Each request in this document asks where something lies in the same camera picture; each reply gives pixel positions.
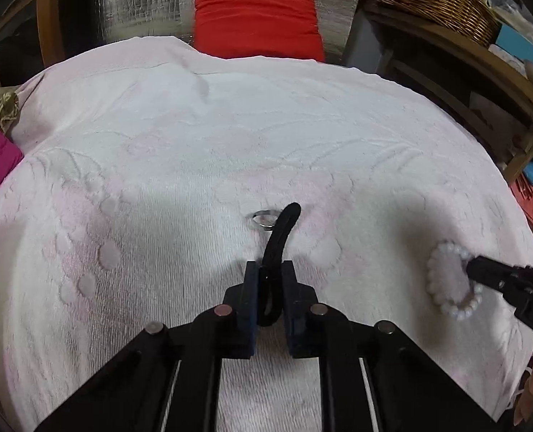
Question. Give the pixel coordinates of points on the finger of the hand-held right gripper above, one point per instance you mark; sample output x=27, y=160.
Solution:
x=489, y=273

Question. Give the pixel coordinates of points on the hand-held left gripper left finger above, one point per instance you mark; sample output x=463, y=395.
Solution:
x=250, y=306

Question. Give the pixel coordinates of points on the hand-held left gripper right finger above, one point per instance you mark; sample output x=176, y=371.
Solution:
x=293, y=306

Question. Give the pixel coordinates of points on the stack of salmon cloths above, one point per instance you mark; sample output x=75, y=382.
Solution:
x=532, y=202

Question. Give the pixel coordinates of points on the white textured blanket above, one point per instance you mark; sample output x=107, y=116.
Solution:
x=248, y=144

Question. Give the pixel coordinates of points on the wooden shelf unit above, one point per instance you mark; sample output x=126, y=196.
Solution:
x=473, y=67

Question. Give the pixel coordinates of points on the light blue cardboard box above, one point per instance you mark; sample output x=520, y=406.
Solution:
x=523, y=49

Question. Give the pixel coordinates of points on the wicker basket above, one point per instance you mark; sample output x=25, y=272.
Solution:
x=437, y=4

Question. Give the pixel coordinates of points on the small red pillow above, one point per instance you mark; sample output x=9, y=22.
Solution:
x=253, y=13

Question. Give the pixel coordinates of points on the beige patterned cloth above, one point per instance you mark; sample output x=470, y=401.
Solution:
x=1, y=108

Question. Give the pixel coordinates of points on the wooden cabinet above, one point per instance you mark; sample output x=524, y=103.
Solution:
x=28, y=18

